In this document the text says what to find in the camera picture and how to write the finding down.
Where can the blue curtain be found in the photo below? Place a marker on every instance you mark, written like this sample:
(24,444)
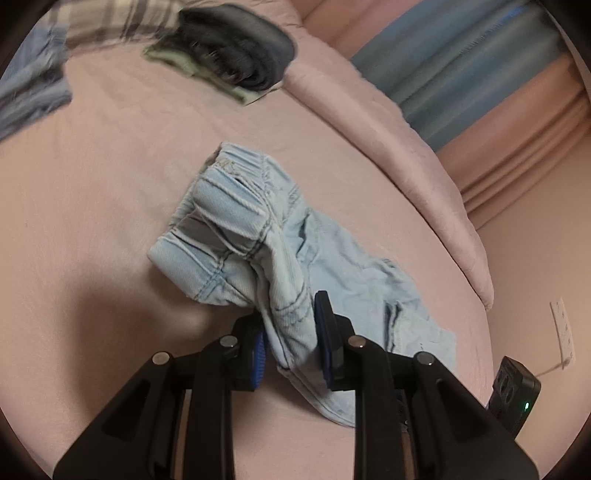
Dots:
(461,69)

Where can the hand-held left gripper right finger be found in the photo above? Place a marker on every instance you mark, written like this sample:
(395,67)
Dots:
(323,341)

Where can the light blue strawberry pants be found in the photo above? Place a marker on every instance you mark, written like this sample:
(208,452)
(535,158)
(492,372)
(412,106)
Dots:
(258,230)

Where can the folded dark denim jeans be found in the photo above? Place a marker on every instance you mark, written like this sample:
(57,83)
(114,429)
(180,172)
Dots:
(235,44)

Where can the pink duvet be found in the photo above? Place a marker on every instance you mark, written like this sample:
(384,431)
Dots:
(397,152)

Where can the white wall socket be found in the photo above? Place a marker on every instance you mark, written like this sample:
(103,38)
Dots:
(562,330)

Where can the folded pale green cloth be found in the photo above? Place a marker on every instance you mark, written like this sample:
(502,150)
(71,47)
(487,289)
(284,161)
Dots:
(184,62)

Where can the plaid pillow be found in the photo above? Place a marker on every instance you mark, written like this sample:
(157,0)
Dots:
(115,18)

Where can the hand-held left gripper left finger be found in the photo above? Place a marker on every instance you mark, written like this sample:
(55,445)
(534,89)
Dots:
(258,364)

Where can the folded blue jeans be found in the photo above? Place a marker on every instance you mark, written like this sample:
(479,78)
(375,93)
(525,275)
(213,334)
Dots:
(30,83)

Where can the pink curtain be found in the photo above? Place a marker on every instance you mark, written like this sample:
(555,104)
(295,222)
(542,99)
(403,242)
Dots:
(517,152)

